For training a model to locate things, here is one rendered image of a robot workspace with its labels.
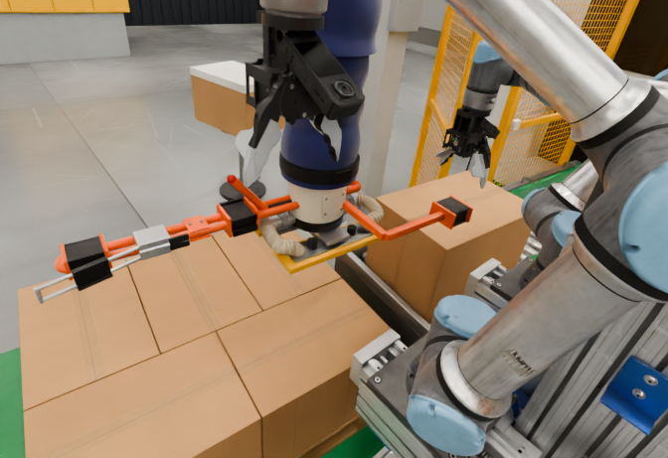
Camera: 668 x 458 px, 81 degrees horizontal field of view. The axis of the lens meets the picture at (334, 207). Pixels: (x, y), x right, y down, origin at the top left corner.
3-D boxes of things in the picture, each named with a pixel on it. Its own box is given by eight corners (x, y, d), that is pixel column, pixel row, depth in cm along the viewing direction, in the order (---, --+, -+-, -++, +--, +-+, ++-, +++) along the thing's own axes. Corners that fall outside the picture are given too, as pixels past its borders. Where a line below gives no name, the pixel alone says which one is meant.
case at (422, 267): (448, 234, 217) (467, 170, 196) (511, 278, 190) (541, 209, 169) (363, 269, 186) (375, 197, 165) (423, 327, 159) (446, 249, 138)
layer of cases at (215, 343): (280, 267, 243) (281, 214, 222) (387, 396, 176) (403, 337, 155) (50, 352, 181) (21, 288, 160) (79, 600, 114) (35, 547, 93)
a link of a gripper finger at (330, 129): (328, 136, 62) (303, 93, 55) (354, 150, 58) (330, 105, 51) (315, 150, 61) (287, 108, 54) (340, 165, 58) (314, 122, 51)
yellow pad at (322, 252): (365, 223, 130) (367, 210, 127) (385, 238, 123) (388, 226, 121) (272, 254, 112) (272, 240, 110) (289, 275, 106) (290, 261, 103)
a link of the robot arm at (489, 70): (521, 46, 86) (482, 43, 86) (505, 95, 92) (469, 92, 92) (509, 40, 93) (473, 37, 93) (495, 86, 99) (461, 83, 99)
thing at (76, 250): (107, 249, 93) (102, 232, 90) (113, 268, 88) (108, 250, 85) (66, 261, 88) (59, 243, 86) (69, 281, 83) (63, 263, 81)
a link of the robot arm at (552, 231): (548, 276, 101) (569, 233, 93) (528, 244, 112) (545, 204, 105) (593, 280, 101) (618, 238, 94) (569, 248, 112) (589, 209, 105)
